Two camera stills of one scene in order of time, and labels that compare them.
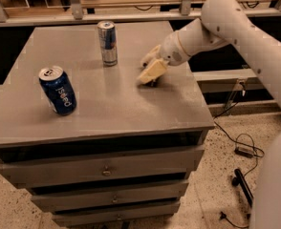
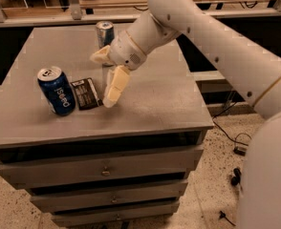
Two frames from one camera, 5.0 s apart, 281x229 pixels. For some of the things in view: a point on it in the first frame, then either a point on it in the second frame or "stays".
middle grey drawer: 134,196 stays
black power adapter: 245,152 stays
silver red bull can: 107,36 stays
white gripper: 171,52 to 125,52
